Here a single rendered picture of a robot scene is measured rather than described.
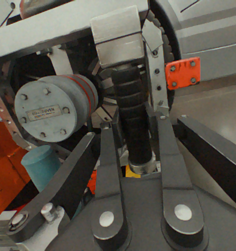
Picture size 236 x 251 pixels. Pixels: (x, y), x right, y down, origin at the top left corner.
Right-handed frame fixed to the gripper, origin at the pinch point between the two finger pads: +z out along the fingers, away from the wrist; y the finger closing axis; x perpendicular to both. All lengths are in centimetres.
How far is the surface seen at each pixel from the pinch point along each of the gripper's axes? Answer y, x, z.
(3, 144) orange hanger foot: -57, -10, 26
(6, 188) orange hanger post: -54, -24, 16
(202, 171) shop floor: 46, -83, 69
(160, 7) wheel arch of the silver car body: 21, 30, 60
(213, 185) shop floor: 46, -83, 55
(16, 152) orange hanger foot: -55, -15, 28
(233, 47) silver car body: 54, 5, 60
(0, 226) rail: -75, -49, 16
